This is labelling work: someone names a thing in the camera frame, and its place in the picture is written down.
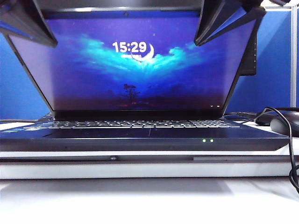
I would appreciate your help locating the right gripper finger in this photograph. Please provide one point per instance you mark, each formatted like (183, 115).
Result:
(208, 16)
(233, 21)

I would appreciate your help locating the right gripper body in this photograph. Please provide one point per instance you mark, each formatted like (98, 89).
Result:
(280, 2)

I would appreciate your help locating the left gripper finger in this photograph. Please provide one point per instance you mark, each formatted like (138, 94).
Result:
(16, 21)
(37, 16)

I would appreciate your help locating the black Hasee laptop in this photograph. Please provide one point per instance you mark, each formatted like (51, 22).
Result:
(140, 81)

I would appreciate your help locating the black ASUS monitor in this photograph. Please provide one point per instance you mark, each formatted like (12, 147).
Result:
(250, 60)

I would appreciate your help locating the black Logitech keyboard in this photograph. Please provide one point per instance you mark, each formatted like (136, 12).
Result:
(46, 117)

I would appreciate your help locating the black Logitech mouse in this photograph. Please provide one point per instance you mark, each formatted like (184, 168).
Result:
(281, 127)

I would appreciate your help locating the grey partition top rail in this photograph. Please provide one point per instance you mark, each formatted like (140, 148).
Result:
(278, 8)

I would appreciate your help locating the silver partition post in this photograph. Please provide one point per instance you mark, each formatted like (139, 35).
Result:
(294, 58)

